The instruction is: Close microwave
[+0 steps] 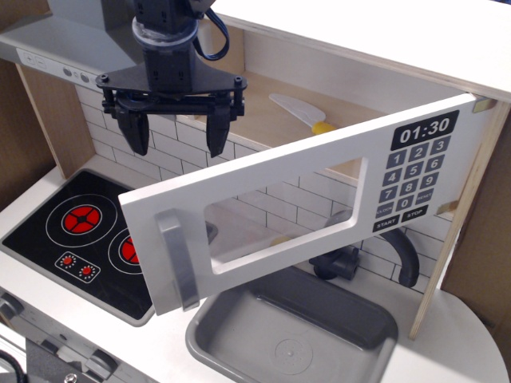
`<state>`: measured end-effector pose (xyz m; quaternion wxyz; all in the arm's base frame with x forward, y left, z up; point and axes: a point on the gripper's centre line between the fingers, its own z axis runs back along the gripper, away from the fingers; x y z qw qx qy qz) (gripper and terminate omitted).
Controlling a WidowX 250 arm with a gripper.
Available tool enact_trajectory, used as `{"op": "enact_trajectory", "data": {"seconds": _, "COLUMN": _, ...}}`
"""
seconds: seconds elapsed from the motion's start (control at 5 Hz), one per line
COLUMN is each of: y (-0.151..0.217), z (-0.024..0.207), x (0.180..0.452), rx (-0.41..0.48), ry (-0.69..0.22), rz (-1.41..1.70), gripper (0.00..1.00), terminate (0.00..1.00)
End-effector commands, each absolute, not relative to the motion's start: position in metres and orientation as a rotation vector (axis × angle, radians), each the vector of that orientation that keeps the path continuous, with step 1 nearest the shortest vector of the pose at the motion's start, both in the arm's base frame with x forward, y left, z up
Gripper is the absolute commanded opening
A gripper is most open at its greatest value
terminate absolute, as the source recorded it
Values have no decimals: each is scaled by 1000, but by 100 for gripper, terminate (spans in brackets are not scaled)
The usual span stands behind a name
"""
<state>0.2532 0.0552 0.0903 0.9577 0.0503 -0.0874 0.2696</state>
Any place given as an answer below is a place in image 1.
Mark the yellow toy potato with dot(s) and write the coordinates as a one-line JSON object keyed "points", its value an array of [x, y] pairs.
{"points": [[279, 240]]}

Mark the grey toy sink basin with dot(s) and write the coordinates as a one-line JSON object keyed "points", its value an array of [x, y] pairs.
{"points": [[291, 326]]}

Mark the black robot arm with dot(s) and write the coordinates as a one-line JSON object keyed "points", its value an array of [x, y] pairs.
{"points": [[168, 26]]}

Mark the white toy microwave door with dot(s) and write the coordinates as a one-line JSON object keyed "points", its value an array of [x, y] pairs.
{"points": [[205, 224]]}

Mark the grey range hood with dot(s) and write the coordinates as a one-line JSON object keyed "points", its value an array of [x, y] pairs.
{"points": [[76, 41]]}

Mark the black toy stove top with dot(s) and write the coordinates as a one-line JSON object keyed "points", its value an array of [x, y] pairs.
{"points": [[79, 239]]}

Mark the white yellow toy knife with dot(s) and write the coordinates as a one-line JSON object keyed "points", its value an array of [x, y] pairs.
{"points": [[310, 115]]}

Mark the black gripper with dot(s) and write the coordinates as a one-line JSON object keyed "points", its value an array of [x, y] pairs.
{"points": [[171, 84]]}

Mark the grey oven front panel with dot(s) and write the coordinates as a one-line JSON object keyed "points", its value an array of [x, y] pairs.
{"points": [[49, 351]]}

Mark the dark grey toy faucet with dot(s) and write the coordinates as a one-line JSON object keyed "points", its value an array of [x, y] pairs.
{"points": [[343, 262]]}

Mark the white wooden microwave cabinet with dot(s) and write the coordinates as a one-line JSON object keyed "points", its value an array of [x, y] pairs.
{"points": [[461, 44]]}

